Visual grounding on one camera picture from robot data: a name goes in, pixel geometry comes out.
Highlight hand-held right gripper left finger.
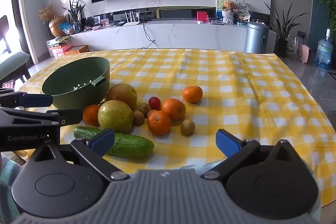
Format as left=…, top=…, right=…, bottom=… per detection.
left=34, top=128, right=130, bottom=182

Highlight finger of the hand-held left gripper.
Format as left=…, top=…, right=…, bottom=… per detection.
left=0, top=91, right=54, bottom=111
left=0, top=107, right=83, bottom=128

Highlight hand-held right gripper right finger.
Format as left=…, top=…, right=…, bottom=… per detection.
left=200, top=129, right=300, bottom=180

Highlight orange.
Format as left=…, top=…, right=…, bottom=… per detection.
left=83, top=105, right=101, bottom=126
left=161, top=98, right=186, bottom=120
left=183, top=85, right=203, bottom=103
left=147, top=110, right=172, bottom=136

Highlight yellow-green pear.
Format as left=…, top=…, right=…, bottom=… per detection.
left=97, top=100, right=134, bottom=134

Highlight green cucumber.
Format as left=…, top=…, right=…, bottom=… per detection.
left=73, top=126, right=155, bottom=158

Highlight green bowl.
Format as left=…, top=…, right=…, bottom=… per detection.
left=41, top=56, right=110, bottom=110

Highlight brownish pear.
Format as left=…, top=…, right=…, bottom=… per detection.
left=106, top=84, right=138, bottom=111

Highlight red cherry tomato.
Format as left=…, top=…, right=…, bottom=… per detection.
left=148, top=97, right=161, bottom=111

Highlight teal checked cloth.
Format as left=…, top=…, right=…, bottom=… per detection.
left=0, top=153, right=27, bottom=224

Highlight green cushioned chair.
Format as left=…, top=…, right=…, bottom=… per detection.
left=0, top=51, right=31, bottom=83

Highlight yellow checked tablecloth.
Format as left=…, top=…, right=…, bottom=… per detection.
left=16, top=48, right=336, bottom=208

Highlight stack of orange boxes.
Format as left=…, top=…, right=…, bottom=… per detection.
left=48, top=44, right=90, bottom=58

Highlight dark wooden chair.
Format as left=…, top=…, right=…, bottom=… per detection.
left=0, top=15, right=10, bottom=54

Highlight gold vase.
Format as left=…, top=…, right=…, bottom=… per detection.
left=49, top=16, right=66, bottom=37

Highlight blue snack bag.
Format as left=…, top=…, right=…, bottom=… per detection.
left=59, top=22, right=74, bottom=35

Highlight dried flowers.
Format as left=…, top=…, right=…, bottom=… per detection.
left=38, top=5, right=54, bottom=22

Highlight orchid plant in glass vase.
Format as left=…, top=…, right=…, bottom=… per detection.
left=62, top=0, right=87, bottom=33

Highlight silver trash can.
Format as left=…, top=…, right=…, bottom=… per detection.
left=244, top=21, right=270, bottom=54

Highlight white router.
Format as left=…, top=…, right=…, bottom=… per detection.
left=123, top=10, right=141, bottom=27

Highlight white plastic bag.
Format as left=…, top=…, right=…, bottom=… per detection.
left=286, top=37, right=299, bottom=58

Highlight white marble TV cabinet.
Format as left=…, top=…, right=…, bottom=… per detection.
left=69, top=17, right=278, bottom=53

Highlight pink heater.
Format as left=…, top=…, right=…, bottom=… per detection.
left=297, top=44, right=312, bottom=63

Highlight tall-leaf potted plant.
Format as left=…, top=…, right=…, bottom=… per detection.
left=264, top=2, right=307, bottom=57

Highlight blue water jug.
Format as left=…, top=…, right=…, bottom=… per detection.
left=317, top=28, right=334, bottom=69

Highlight blue picture book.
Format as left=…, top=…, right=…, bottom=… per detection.
left=215, top=0, right=225, bottom=19

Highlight round painted fan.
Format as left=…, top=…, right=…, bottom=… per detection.
left=234, top=1, right=250, bottom=15

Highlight brown teddy bear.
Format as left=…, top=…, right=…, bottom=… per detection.
left=222, top=0, right=236, bottom=13

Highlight black cable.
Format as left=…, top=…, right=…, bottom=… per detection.
left=138, top=21, right=159, bottom=49

